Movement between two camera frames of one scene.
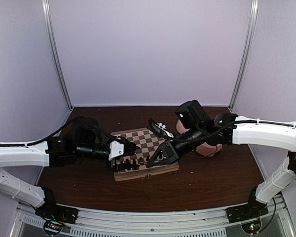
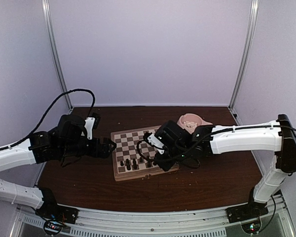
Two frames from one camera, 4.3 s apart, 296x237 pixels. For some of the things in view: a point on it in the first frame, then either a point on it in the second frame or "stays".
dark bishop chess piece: (134, 166) stays
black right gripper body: (196, 138) -> (176, 154)
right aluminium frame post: (247, 55) stays
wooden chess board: (151, 143) stays
